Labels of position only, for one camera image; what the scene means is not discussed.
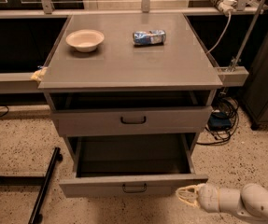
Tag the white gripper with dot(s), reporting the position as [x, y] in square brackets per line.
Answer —
[208, 197]

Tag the grey drawer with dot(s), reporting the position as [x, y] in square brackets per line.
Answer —
[127, 165]
[130, 112]

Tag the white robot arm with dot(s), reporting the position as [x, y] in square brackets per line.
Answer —
[250, 203]

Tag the grey drawer cabinet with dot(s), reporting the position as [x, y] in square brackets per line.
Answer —
[179, 64]

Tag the blue box on floor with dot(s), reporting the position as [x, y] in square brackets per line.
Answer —
[219, 121]

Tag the black floor stand bar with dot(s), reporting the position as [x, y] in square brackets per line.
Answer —
[36, 216]

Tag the crushed blue can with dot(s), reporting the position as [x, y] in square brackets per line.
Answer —
[151, 37]

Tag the white bowl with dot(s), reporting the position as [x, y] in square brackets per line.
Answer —
[85, 40]

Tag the white power strip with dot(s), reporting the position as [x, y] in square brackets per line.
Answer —
[224, 6]

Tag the yellow tape scrap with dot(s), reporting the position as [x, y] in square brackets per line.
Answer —
[39, 74]

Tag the thin metal pole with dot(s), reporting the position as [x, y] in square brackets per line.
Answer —
[236, 59]

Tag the grey metal rail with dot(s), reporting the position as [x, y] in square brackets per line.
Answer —
[16, 83]

